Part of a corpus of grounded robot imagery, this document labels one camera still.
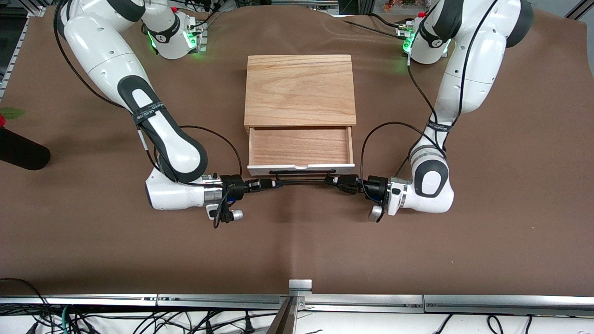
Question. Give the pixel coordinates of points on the aluminium edge rail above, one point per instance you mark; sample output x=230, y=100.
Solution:
x=510, y=305
x=362, y=302
x=79, y=299

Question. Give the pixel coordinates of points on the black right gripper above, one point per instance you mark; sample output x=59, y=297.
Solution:
x=233, y=185

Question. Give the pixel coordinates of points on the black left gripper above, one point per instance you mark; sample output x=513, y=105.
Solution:
x=376, y=187

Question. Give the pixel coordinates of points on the black cylinder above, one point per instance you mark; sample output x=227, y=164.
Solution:
x=21, y=150

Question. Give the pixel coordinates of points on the aluminium frame profile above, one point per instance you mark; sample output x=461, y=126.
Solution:
x=14, y=51

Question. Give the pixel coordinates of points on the white-fronted wooden drawer with notch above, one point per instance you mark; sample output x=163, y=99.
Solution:
x=299, y=146

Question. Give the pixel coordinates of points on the brown table mat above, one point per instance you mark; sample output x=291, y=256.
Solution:
x=297, y=241

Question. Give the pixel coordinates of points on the light wooden drawer cabinet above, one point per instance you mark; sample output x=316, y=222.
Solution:
x=299, y=88

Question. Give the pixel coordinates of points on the aluminium strut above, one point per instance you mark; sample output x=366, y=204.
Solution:
x=285, y=320

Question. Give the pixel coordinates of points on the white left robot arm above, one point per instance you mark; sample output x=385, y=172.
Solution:
x=473, y=60

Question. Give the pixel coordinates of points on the red flower with green leaf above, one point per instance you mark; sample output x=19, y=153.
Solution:
x=10, y=112

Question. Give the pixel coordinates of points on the small metal bracket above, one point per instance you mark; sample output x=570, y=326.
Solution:
x=300, y=285

